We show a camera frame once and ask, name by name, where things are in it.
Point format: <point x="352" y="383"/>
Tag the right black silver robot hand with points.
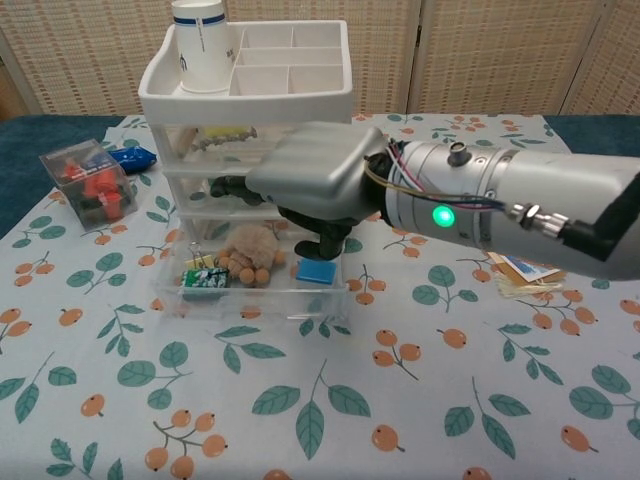
<point x="310" y="170"/>

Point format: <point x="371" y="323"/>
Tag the clear drawer tray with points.
<point x="280" y="296"/>

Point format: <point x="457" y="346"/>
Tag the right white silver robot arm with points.
<point x="550" y="185"/>

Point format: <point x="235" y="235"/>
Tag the green small box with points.
<point x="205" y="284"/>

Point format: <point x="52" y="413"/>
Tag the clear box of red parts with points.
<point x="95" y="190"/>

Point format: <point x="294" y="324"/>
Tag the yellow flat item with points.
<point x="225" y="131"/>

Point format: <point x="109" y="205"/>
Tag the blue square pad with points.
<point x="315" y="272"/>

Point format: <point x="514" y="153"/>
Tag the white tape roll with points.
<point x="198" y="196"/>

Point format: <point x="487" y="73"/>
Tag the gold binder clip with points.
<point x="205" y="261"/>

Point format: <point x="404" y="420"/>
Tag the white paper cup blue stripe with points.
<point x="202" y="55"/>

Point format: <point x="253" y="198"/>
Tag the blue snack packet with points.
<point x="135" y="157"/>

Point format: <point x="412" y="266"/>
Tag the floral leaf berry tablecloth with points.
<point x="300" y="390"/>

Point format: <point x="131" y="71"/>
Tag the woven beige folding screen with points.
<point x="500" y="50"/>

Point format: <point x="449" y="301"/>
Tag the printed picture card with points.
<point x="525" y="266"/>

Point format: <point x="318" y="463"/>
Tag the brown cardboard piece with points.
<point x="530" y="290"/>

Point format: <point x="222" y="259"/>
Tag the white plastic drawer organizer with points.
<point x="240" y="107"/>

